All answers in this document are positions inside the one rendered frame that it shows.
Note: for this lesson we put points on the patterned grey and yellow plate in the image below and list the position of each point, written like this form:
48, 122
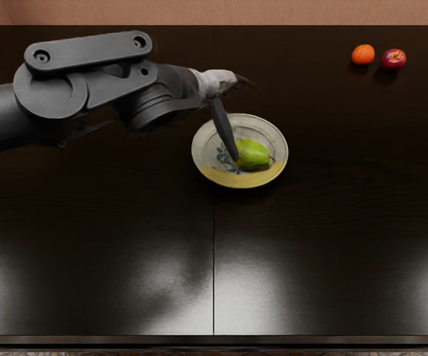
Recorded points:
213, 148

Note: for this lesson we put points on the orange tangerine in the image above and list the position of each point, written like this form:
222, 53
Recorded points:
362, 54

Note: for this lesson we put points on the red plum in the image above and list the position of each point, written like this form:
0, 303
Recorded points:
393, 59

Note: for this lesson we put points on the green pear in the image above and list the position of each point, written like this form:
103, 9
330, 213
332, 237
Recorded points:
254, 155

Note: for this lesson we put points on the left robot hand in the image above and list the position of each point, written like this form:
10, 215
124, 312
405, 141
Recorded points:
215, 82

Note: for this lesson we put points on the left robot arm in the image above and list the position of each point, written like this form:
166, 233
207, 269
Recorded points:
58, 100

